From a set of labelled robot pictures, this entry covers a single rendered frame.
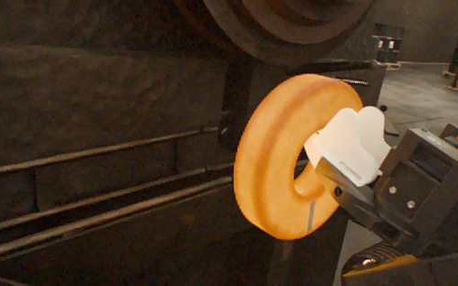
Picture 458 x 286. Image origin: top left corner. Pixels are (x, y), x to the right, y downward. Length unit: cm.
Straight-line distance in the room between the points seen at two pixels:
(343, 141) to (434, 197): 9
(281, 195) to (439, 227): 13
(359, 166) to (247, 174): 9
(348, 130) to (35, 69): 36
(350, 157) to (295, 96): 7
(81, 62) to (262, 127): 29
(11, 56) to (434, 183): 44
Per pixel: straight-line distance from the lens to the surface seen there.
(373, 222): 34
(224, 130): 75
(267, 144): 35
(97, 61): 58
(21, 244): 51
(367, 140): 40
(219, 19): 55
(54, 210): 58
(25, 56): 54
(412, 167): 32
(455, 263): 34
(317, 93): 37
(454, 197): 32
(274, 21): 59
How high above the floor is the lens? 95
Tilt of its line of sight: 17 degrees down
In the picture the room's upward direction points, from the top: 8 degrees clockwise
